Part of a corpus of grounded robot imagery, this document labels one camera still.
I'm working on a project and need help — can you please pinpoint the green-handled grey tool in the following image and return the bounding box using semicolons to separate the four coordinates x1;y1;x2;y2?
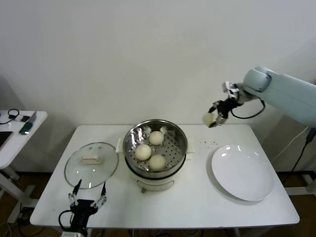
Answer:
19;111;38;136

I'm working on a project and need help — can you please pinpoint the black cable with adapter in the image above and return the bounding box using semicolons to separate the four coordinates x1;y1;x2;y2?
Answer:
282;128;316;185

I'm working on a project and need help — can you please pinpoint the white hanging cable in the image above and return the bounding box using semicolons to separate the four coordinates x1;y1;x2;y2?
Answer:
276;125;311;158

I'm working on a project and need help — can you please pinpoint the white round plate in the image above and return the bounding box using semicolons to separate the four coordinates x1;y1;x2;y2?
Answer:
211;145;275;202

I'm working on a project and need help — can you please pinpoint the white steamed baozi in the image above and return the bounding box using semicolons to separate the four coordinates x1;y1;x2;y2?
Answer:
135;144;152;161
149;131;164;146
202;112;216;126
149;155;166;171

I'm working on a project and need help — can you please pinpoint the black looped cable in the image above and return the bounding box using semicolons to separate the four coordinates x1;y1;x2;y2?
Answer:
0;109;20;125

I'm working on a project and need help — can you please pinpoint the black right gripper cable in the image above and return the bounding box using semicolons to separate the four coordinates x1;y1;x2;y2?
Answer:
231;98;266;119

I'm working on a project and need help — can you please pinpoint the glass lid with cream handle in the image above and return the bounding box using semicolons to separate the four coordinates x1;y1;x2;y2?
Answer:
64;142;119;190

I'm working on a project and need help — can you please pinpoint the steel perforated steamer basket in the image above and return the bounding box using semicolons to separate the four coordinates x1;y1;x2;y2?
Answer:
122;119;188;179

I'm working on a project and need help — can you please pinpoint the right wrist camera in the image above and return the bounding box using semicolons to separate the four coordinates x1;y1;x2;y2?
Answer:
221;81;241;98

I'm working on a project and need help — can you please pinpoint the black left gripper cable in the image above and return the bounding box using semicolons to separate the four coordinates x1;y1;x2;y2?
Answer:
58;210;74;229

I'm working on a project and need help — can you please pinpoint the dark phone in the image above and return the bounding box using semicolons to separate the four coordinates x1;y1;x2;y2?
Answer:
0;131;14;152

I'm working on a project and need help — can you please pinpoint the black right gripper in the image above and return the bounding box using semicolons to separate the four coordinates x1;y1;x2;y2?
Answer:
207;98;238;128

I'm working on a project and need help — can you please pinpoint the white side table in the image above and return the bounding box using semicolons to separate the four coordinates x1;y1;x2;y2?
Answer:
0;110;49;224

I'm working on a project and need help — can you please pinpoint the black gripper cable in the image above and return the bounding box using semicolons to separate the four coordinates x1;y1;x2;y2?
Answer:
231;98;266;119
58;210;74;229

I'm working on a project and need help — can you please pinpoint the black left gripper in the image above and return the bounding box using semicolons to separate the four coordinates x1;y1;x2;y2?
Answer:
68;179;108;229

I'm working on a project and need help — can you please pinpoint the steel steamer pot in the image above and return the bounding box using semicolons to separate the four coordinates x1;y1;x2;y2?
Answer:
116;138;196;194

